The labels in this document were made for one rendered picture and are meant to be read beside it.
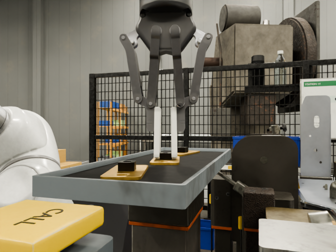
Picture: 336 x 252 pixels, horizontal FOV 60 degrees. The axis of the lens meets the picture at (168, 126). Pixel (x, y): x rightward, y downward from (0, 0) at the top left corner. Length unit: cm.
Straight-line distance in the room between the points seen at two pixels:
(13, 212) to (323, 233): 26
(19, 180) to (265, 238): 55
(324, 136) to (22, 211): 128
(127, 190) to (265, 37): 307
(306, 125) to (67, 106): 1022
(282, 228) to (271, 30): 304
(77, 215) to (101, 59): 1075
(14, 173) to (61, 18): 1126
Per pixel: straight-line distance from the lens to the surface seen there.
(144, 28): 42
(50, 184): 27
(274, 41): 327
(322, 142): 138
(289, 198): 58
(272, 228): 31
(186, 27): 42
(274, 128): 107
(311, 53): 336
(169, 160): 40
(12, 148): 81
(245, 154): 63
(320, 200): 95
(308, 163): 137
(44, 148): 84
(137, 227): 40
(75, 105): 1103
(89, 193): 25
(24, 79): 1208
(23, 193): 70
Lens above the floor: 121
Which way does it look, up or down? level
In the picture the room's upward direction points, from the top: straight up
